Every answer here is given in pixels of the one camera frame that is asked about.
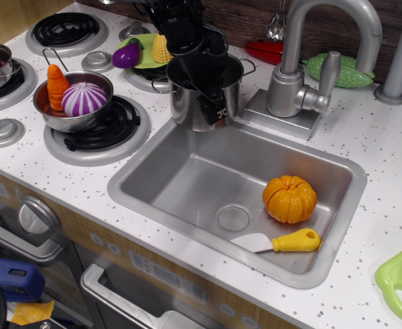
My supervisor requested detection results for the yellow cloth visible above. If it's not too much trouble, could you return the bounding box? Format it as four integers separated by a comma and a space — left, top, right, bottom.
10, 300, 55, 326

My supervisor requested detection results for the stove burner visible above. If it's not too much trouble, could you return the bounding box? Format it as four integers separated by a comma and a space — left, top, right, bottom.
123, 65, 169, 93
25, 12, 109, 58
0, 58, 38, 111
44, 96, 151, 167

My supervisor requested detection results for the silver toy sink basin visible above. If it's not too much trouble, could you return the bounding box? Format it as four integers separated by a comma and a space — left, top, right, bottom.
108, 121, 367, 289

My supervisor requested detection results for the silver dishwasher door handle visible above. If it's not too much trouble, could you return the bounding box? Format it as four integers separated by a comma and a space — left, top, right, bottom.
80, 263, 203, 328

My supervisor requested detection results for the silver toy faucet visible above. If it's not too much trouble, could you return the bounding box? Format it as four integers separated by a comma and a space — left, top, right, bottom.
242, 0, 382, 140

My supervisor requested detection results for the front right stove burner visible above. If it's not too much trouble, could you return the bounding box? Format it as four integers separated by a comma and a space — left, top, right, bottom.
44, 96, 151, 167

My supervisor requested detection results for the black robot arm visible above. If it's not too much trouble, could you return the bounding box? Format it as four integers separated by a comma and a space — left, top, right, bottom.
140, 1, 229, 126

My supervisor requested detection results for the orange toy pumpkin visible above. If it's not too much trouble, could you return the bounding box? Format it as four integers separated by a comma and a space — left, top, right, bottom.
262, 175, 318, 224

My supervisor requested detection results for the silver stove knob middle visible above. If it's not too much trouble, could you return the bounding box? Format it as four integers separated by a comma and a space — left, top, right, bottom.
81, 51, 114, 73

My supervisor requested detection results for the yellow handled toy knife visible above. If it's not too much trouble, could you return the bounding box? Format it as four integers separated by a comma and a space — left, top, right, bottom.
230, 228, 322, 253

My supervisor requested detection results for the red toy pepper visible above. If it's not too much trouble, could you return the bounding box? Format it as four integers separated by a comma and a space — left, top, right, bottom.
244, 41, 284, 65

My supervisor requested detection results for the silver oven door handle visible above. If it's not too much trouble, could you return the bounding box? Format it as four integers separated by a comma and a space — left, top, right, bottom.
0, 226, 64, 267

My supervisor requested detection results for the steel pan with handle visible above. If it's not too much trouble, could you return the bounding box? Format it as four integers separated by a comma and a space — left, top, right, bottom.
33, 64, 114, 132

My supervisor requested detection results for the silver stove knob front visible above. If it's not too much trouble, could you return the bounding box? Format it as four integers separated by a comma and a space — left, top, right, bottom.
0, 119, 25, 148

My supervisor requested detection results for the purple white toy onion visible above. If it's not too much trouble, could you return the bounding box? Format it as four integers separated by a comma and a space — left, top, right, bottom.
62, 82, 108, 117

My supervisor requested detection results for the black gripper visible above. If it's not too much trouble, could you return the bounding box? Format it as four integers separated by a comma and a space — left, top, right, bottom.
173, 29, 229, 125

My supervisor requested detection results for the hanging silver utensil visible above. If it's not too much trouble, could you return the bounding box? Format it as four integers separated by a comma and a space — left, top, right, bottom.
266, 0, 287, 42

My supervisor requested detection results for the yellow toy corn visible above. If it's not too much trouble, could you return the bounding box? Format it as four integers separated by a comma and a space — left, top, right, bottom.
152, 34, 173, 64

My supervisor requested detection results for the blue plastic device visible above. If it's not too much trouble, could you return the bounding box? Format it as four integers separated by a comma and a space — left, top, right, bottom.
0, 258, 45, 302

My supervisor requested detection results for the silver stove knob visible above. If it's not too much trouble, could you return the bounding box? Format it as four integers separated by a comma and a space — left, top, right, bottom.
0, 119, 25, 148
118, 21, 151, 42
81, 51, 114, 73

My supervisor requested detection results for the front left stove burner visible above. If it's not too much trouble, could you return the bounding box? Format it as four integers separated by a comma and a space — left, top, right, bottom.
0, 58, 38, 111

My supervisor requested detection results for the silver oven dial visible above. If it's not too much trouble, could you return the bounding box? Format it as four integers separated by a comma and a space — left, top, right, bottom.
17, 195, 60, 235

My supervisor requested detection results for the green toy bitter gourd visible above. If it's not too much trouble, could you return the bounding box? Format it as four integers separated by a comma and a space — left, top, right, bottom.
302, 53, 375, 88

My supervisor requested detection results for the back right stove burner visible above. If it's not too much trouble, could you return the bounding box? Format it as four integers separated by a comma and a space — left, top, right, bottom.
123, 65, 169, 93

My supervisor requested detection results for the silver stove knob back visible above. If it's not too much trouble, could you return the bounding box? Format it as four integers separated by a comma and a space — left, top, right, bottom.
118, 21, 151, 42

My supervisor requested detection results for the green toy plate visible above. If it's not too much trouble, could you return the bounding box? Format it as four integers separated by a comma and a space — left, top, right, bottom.
118, 33, 168, 69

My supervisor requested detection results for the orange toy carrot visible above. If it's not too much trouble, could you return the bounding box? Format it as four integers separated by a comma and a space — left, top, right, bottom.
47, 64, 70, 111

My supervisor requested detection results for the purple toy eggplant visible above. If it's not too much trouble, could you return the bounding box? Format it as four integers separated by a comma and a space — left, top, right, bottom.
112, 38, 144, 69

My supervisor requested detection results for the tall steel pot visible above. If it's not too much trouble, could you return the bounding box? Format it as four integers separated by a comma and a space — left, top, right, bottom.
165, 55, 256, 132

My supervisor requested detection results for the back left stove burner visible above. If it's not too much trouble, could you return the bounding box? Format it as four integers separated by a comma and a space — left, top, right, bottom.
25, 12, 109, 58

